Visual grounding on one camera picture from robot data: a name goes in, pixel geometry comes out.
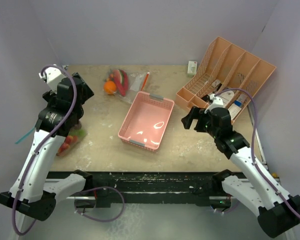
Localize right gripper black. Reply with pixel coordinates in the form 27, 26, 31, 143
181, 106, 220, 139

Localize zip bag with fake fruit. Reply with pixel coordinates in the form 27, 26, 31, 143
56, 121, 87, 157

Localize pink plastic basket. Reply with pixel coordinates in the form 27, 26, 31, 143
118, 91, 175, 152

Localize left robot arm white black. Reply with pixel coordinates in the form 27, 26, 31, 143
0, 72, 94, 221

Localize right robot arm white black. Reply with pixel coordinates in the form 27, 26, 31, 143
181, 106, 300, 238

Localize zip bag with orange watermelon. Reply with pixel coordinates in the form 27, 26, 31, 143
103, 68, 150, 104

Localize white medicine box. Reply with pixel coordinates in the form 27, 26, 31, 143
228, 103, 242, 120

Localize small white green box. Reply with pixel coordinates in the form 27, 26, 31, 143
187, 61, 198, 77

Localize orange desk organizer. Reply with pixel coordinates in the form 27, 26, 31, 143
175, 36, 276, 122

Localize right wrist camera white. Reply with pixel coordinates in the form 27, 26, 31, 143
205, 93, 224, 112

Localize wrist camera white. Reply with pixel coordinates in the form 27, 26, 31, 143
205, 93, 224, 112
38, 67, 66, 93

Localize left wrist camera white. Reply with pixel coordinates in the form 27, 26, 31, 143
38, 67, 66, 93

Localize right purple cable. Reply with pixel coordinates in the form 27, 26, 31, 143
213, 87, 300, 226

